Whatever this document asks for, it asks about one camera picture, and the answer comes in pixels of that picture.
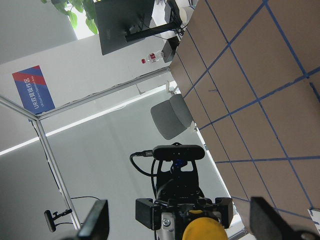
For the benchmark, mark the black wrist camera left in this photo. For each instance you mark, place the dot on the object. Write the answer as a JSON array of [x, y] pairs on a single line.
[[173, 152]]

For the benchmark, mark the black computer monitor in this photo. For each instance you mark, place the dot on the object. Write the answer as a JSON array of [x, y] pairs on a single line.
[[121, 23]]

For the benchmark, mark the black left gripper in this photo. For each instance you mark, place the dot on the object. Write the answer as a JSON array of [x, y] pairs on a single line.
[[176, 193]]

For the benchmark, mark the black mounted webcam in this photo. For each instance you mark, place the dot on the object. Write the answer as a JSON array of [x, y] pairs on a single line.
[[51, 217]]

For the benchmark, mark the blue red wall sign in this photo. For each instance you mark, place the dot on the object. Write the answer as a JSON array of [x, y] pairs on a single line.
[[33, 90]]

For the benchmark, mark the yellow push button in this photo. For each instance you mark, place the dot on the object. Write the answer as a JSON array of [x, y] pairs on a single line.
[[203, 227]]

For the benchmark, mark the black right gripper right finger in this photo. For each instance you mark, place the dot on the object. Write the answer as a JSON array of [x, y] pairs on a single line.
[[266, 224]]

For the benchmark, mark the clear water bottle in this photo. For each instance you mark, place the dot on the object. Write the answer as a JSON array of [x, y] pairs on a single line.
[[153, 57]]

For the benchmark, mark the green potted plant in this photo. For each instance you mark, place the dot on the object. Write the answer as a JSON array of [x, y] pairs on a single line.
[[81, 14]]

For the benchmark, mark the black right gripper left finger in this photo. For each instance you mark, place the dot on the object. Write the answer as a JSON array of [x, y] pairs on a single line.
[[97, 224]]

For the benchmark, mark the grey office chair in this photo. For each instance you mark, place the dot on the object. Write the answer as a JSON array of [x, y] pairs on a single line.
[[172, 117]]

